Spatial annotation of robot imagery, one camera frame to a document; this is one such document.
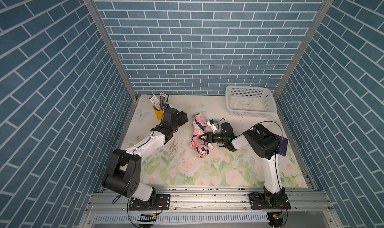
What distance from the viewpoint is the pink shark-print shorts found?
86 cm

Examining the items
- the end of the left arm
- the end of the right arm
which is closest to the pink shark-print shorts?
the end of the right arm

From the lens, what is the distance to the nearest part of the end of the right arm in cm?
81

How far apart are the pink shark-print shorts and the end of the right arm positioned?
27mm

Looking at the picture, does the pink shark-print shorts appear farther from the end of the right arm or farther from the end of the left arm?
the end of the left arm
